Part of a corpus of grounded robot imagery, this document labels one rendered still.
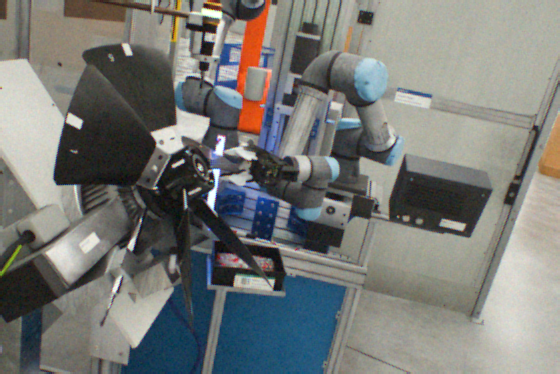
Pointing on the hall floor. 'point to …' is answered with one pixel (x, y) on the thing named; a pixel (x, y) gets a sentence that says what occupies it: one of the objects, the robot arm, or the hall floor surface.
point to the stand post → (105, 366)
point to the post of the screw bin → (213, 331)
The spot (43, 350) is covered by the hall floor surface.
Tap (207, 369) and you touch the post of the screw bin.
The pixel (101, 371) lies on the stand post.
